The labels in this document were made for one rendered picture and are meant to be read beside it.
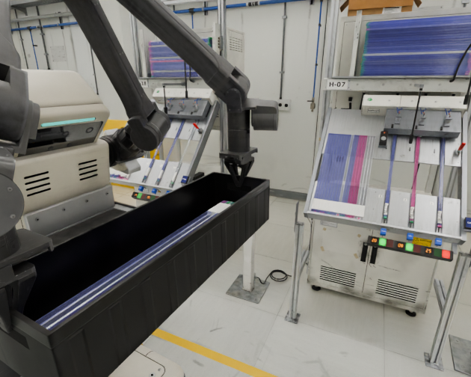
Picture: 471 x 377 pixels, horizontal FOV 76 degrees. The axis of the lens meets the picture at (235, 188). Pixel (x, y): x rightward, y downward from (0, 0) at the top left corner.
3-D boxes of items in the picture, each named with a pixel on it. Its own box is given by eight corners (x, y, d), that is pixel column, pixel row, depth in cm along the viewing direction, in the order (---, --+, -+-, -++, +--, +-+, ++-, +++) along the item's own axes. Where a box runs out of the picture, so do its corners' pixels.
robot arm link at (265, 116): (232, 75, 74) (224, 89, 67) (279, 74, 71) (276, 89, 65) (236, 120, 81) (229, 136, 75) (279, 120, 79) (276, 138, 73)
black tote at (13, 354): (214, 208, 89) (213, 171, 85) (269, 219, 81) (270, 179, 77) (-9, 354, 41) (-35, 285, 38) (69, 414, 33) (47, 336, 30)
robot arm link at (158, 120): (131, 125, 88) (122, 134, 84) (149, 104, 82) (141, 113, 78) (155, 146, 91) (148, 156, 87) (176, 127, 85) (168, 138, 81)
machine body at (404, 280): (422, 322, 180) (447, 230, 159) (305, 290, 207) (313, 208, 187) (413, 265, 235) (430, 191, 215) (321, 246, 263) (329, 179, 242)
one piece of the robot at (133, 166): (105, 166, 93) (103, 130, 88) (118, 162, 97) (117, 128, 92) (128, 175, 89) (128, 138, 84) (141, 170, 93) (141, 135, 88)
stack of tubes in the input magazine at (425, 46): (470, 75, 146) (486, 12, 137) (359, 75, 166) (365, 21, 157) (464, 75, 157) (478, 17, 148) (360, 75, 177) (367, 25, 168)
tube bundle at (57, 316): (223, 211, 83) (223, 200, 82) (246, 216, 80) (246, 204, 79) (35, 343, 41) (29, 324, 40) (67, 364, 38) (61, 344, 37)
